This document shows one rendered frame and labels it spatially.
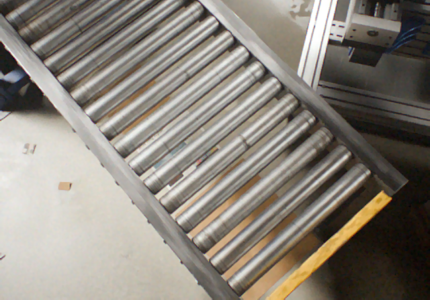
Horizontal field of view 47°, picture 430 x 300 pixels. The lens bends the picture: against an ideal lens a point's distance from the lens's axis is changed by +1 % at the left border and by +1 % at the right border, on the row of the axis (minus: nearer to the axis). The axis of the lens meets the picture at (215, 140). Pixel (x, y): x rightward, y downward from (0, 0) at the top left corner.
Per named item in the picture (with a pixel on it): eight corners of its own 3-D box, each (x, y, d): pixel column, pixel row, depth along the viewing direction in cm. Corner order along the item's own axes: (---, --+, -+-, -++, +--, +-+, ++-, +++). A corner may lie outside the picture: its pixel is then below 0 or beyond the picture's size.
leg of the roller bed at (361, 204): (342, 231, 198) (394, 190, 134) (331, 241, 197) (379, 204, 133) (331, 220, 200) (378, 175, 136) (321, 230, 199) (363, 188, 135)
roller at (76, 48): (181, -12, 150) (179, -23, 146) (53, 81, 141) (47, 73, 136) (170, -22, 152) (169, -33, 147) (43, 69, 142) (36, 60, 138)
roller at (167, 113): (253, 60, 141) (254, 51, 137) (122, 164, 132) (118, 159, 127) (242, 48, 143) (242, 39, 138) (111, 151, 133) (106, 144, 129)
